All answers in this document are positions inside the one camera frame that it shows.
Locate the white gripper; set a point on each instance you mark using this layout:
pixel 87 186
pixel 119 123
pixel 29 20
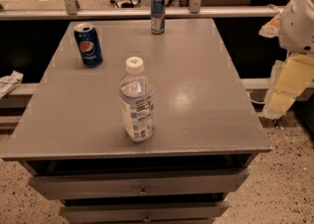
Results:
pixel 298 27

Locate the red bull can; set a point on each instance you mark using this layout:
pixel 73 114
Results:
pixel 157 16

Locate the blue pepsi can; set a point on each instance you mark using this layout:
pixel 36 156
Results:
pixel 88 45

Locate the clear plastic water bottle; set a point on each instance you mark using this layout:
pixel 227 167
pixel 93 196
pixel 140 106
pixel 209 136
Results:
pixel 136 94

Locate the lower grey drawer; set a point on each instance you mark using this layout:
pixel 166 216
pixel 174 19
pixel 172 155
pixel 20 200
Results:
pixel 144 213

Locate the grey drawer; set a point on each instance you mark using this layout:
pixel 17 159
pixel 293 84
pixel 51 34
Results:
pixel 140 184
pixel 144 213

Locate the grey drawer cabinet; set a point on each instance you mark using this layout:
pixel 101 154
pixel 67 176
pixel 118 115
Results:
pixel 160 133

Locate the upper grey drawer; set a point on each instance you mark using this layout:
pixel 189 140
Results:
pixel 140 184

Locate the white folded cloth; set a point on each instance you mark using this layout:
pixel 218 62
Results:
pixel 9 83

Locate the metal railing frame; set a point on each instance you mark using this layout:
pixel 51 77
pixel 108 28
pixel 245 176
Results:
pixel 104 9

